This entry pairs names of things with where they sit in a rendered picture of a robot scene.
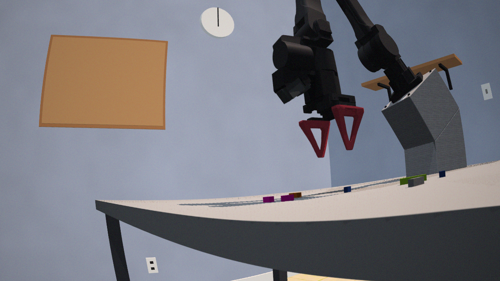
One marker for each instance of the brown rectangular block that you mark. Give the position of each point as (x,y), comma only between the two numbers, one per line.
(298,194)

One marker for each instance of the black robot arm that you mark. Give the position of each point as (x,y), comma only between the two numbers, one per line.
(305,64)

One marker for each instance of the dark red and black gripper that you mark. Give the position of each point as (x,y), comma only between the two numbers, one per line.
(332,106)

